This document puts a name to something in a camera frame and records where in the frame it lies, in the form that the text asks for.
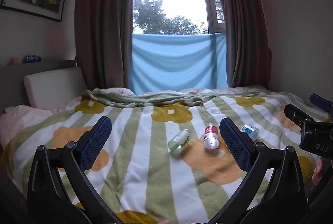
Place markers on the floral striped blanket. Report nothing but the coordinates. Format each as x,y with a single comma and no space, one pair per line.
156,177

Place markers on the grey headboard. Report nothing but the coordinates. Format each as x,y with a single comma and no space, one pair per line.
13,83

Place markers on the green label plastic bottle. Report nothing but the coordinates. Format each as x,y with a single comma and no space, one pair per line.
179,142

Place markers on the brown curtain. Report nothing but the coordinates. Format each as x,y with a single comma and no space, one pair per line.
104,21
242,23

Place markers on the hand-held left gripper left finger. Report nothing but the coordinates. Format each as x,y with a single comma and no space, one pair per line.
95,144

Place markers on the blue label plastic bottle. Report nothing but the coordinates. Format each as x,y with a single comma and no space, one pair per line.
250,131

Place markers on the light blue cloth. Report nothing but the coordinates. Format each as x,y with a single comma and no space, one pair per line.
177,62

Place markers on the person's right hand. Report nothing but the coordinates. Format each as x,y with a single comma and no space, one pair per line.
318,171

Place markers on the pale pink bed sheet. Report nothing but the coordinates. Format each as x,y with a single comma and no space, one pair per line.
23,120

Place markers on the red label plastic bottle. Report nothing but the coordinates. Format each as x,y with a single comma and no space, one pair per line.
210,136

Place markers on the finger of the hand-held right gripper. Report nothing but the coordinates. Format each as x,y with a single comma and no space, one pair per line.
322,103
295,114

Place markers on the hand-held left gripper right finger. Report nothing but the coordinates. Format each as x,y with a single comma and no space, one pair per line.
235,146

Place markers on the small orange object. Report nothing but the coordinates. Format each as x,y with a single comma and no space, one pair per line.
15,61

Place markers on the white headboard cushion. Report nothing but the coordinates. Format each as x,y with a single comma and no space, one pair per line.
52,88

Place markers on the tree outside window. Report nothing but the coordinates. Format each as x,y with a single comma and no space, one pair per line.
161,18

